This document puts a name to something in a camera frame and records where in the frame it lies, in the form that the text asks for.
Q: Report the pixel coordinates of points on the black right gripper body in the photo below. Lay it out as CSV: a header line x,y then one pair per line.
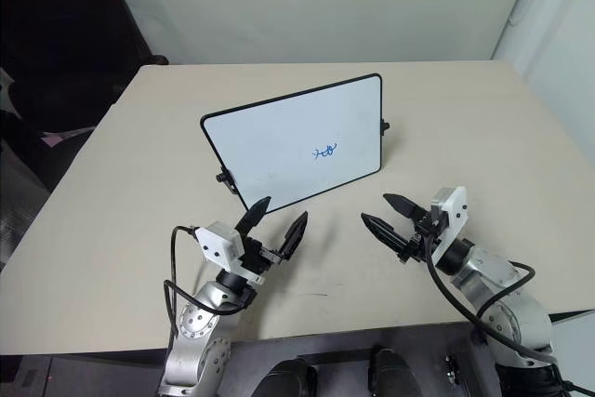
x,y
422,239

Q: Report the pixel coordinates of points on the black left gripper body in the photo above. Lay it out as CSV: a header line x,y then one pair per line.
x,y
253,255

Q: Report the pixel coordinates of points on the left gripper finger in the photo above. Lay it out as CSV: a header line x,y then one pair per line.
x,y
293,236
252,219

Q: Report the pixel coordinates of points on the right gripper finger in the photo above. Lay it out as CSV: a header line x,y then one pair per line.
x,y
385,232
403,205

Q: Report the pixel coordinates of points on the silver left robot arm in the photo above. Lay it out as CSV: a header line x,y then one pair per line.
x,y
200,336

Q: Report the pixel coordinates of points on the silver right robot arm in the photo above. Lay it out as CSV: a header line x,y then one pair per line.
x,y
511,304

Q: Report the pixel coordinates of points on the black-framed whiteboard on stand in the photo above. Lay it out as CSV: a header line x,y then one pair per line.
x,y
288,146

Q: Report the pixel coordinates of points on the dark rounded shape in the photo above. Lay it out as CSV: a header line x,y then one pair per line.
x,y
293,376
392,371

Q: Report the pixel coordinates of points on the pink sheet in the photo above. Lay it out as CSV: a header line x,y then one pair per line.
x,y
62,136

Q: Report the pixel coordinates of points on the dark cabinet under table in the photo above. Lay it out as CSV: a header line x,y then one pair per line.
x,y
79,376

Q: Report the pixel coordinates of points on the black office chair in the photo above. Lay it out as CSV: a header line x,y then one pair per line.
x,y
65,53

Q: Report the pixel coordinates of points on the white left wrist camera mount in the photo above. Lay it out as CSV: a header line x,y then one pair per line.
x,y
218,243

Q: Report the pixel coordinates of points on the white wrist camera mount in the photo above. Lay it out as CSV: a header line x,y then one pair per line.
x,y
218,243
453,215

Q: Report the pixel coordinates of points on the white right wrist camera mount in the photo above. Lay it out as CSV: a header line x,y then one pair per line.
x,y
453,215

